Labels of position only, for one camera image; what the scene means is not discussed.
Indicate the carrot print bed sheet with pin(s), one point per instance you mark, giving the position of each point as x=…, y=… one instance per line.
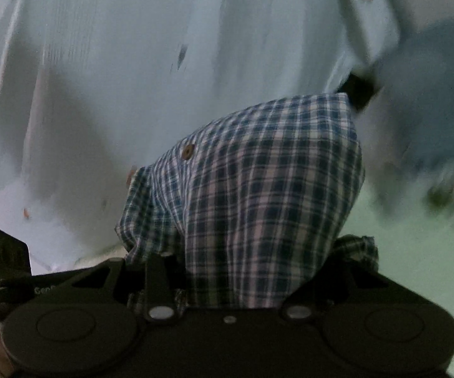
x=93, y=86

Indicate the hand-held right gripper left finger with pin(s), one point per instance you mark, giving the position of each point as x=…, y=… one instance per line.
x=158, y=279

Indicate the blue plaid shirt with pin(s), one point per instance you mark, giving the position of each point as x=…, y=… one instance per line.
x=258, y=185

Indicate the blue denim garment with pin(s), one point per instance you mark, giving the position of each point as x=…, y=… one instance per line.
x=435, y=98

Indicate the green grid mat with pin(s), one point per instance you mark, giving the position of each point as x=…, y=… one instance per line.
x=408, y=252

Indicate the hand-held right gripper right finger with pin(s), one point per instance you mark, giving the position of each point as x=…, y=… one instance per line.
x=321, y=283

